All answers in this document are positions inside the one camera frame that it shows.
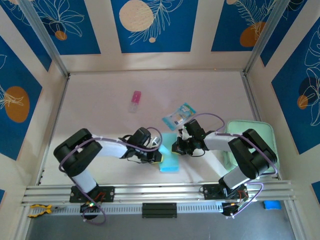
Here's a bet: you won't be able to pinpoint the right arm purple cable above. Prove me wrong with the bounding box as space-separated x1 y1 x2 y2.
193 112 278 220

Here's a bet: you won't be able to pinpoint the black controller board with wires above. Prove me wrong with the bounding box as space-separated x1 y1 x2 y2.
221 193 249 218
79 201 101 221

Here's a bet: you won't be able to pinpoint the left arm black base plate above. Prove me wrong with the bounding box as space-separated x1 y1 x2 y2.
69 185 116 203

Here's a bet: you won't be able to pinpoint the black ribbed block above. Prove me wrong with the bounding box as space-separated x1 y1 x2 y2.
141 202 178 219

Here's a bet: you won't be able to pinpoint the aluminium table edge rail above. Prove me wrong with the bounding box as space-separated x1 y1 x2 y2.
36 73 70 187
240 71 281 181

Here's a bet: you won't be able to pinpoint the aluminium mounting rail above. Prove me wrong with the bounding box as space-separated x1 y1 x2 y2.
21 179 297 208

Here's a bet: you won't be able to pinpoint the yellow black pliers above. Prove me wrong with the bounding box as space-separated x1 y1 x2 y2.
26 203 67 218

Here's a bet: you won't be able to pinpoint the mint green zip pouch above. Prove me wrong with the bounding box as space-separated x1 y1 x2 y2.
222 119 280 178

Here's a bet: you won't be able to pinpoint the aluminium frame post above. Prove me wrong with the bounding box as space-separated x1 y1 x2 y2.
243 0 293 76
18 0 70 78

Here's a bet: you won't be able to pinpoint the light blue cloth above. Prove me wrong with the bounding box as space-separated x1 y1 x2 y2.
158 132 180 174

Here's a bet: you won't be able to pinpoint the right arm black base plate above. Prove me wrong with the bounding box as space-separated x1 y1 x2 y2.
202 183 248 201

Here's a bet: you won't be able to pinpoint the slotted grey cable duct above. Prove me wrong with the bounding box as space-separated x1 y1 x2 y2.
27 201 226 218

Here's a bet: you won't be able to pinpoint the small blue block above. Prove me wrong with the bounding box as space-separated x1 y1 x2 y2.
262 199 282 211

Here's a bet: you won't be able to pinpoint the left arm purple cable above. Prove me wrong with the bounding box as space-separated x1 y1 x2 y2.
58 126 163 225

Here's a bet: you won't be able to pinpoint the blue white snack packet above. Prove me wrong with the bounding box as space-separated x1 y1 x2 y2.
161 101 197 131

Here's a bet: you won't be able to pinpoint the clear bottle with pink cap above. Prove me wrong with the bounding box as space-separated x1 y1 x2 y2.
128 90 143 115

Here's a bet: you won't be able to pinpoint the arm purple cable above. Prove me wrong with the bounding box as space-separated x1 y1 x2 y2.
193 112 278 220
58 126 163 225

